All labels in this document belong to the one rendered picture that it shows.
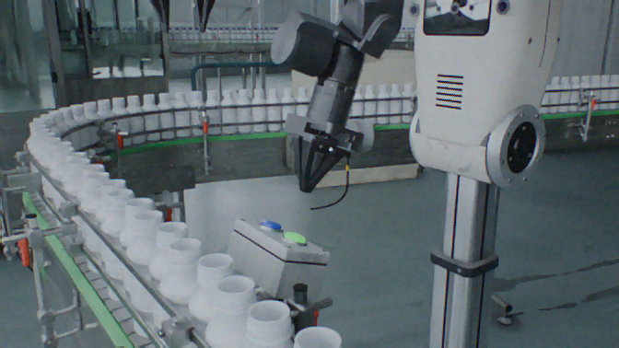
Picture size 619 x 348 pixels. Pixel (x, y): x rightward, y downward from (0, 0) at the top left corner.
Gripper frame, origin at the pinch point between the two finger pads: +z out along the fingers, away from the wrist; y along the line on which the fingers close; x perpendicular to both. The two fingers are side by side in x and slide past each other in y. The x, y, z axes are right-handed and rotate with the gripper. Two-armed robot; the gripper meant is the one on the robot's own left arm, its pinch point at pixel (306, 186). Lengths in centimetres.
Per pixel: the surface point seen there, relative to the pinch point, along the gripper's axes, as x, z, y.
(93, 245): -16.1, 20.2, -28.9
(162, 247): -17.9, 10.9, -0.8
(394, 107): 116, -30, -100
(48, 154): -18, 12, -65
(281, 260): -3.5, 9.8, 3.6
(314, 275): 2.4, 11.3, 4.2
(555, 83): 189, -65, -75
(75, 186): -17.8, 13.4, -40.5
